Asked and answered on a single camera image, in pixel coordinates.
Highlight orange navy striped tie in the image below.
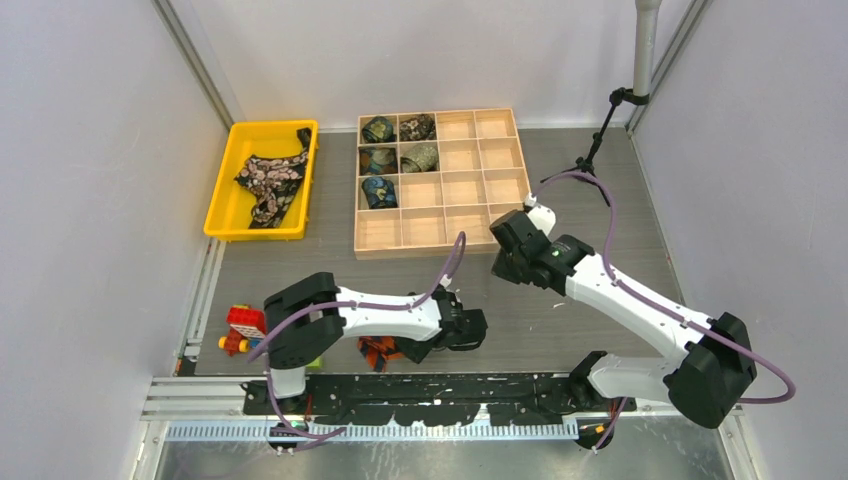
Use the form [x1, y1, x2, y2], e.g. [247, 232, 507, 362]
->
[357, 336, 405, 372]

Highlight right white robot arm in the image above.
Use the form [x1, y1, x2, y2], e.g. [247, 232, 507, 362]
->
[490, 210, 757, 429]

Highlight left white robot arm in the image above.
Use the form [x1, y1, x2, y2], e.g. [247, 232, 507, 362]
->
[249, 272, 488, 414]

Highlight black mini tripod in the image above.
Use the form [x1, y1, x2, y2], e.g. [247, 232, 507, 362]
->
[539, 87, 650, 208]

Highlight wooden grid organizer box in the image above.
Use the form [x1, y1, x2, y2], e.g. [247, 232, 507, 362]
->
[353, 107, 530, 260]

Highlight rolled beige paisley tie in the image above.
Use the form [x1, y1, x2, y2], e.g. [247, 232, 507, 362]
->
[400, 143, 439, 173]

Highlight green block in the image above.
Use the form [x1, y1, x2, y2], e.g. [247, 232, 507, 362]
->
[306, 356, 323, 370]

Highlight rolled blue teal tie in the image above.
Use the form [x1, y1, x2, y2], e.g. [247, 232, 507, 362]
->
[361, 176, 399, 210]

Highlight rolled dark floral tie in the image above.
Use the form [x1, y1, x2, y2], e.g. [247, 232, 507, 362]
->
[398, 113, 437, 142]

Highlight rolled blue gold tie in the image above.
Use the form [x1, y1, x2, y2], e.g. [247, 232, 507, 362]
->
[358, 147, 399, 176]

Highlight rolled green paisley tie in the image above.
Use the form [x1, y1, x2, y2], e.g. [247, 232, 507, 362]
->
[360, 115, 396, 144]

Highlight colourful toy car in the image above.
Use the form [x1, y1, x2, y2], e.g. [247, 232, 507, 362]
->
[218, 304, 267, 356]

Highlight black pink floral tie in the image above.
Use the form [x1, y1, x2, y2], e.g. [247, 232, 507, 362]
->
[234, 128, 312, 229]

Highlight yellow plastic bin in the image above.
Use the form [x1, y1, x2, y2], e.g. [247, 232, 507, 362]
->
[203, 119, 319, 242]

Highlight grey metal pole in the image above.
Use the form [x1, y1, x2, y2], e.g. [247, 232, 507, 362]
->
[632, 0, 662, 103]

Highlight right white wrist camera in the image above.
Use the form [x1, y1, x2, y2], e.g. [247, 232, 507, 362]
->
[523, 193, 556, 236]

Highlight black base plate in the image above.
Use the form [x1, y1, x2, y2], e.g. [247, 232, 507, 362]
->
[277, 373, 618, 427]

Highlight aluminium front rail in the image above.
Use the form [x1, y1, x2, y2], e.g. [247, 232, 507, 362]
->
[142, 374, 743, 444]

